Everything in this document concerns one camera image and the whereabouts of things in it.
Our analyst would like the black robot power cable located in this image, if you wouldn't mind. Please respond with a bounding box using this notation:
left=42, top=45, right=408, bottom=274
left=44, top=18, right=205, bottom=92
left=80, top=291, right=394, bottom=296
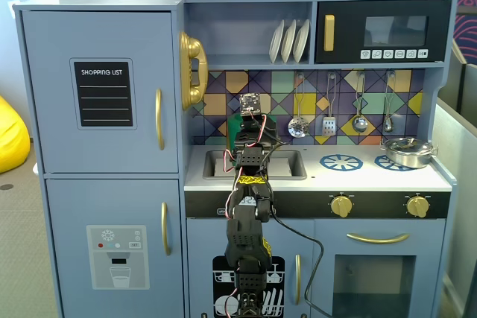
left=270, top=212, right=333, bottom=318

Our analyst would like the steel toy skimmer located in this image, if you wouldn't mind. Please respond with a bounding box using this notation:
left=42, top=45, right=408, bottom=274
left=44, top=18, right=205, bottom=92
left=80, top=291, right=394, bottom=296
left=287, top=71, right=311, bottom=139

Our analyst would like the steel toy pot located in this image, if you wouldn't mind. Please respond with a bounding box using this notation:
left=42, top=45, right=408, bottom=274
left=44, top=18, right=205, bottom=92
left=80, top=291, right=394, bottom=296
left=379, top=136, right=438, bottom=169

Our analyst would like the yellow beanbag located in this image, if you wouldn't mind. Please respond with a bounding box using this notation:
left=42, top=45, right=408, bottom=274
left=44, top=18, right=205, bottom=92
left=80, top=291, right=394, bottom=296
left=0, top=95, right=31, bottom=175

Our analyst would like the grey toy sink basin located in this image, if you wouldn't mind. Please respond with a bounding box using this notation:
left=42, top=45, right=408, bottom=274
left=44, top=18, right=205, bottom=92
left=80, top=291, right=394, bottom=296
left=202, top=149, right=308, bottom=181

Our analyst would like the gold oven door handle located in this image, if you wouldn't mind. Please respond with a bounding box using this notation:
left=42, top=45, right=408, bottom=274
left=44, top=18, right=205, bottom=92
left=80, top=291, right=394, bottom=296
left=346, top=232, right=411, bottom=245

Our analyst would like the gold toy telephone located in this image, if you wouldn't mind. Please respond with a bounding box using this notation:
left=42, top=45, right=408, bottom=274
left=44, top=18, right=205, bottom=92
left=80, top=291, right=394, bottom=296
left=177, top=31, right=209, bottom=112

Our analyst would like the black toy microwave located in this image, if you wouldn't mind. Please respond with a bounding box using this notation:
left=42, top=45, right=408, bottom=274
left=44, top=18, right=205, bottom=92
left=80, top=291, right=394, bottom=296
left=314, top=0, right=453, bottom=65

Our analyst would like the small camera circuit board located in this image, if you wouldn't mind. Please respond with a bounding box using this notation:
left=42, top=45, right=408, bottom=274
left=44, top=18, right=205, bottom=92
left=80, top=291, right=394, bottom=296
left=238, top=92, right=263, bottom=118

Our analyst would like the grey desk divider panel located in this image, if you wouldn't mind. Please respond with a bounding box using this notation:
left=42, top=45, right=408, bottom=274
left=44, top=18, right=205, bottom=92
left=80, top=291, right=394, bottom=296
left=432, top=103, right=477, bottom=318

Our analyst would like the white toy plate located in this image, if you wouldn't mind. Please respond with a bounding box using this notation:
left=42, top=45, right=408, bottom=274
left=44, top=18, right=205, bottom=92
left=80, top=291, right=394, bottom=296
left=268, top=19, right=286, bottom=65
left=279, top=19, right=298, bottom=65
left=291, top=19, right=312, bottom=63

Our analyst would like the steel pot lid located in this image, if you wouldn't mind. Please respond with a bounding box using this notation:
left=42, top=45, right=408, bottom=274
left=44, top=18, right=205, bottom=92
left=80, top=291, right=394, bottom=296
left=382, top=136, right=434, bottom=156

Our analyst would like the gold stove knob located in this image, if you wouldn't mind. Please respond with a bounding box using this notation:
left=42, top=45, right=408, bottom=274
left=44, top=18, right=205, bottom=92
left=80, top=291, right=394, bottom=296
left=405, top=194, right=431, bottom=220
left=329, top=194, right=355, bottom=219

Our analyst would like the steel toy ladle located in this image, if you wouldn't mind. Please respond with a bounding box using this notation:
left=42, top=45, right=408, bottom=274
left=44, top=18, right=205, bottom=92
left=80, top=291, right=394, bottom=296
left=351, top=70, right=370, bottom=134

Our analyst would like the gold dishwasher door handle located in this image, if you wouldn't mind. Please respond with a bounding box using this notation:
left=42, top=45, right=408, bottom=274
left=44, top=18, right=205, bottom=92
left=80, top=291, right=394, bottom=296
left=294, top=254, right=303, bottom=306

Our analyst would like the steel toy spoon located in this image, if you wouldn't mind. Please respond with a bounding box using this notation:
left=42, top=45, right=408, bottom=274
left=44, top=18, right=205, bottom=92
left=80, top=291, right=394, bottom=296
left=382, top=69, right=397, bottom=134

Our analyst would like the gold fridge door handle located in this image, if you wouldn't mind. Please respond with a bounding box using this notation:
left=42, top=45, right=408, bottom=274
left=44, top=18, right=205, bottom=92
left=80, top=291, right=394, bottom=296
left=154, top=88, right=166, bottom=152

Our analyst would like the gold freezer door handle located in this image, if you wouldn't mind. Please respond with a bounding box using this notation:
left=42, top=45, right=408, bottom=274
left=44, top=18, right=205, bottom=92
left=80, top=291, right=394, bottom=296
left=160, top=201, right=173, bottom=257

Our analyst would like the steel slotted toy spatula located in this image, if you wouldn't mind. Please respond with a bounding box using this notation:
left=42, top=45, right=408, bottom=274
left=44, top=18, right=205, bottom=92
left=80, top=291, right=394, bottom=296
left=321, top=71, right=338, bottom=138

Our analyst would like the black dell monitor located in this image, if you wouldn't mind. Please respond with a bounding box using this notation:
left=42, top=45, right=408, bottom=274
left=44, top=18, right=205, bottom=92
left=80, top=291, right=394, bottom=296
left=452, top=40, right=471, bottom=109

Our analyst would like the gold microwave handle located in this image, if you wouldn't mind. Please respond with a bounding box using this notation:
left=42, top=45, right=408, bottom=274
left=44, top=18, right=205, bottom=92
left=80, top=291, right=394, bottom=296
left=323, top=14, right=336, bottom=53

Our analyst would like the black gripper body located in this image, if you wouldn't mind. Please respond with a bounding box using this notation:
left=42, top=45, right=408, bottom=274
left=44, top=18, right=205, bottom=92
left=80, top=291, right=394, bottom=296
left=233, top=115, right=279, bottom=152

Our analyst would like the blue wooden toy kitchen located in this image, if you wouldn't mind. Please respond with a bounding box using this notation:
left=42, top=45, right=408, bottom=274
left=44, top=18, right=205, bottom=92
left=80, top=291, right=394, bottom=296
left=12, top=0, right=461, bottom=318

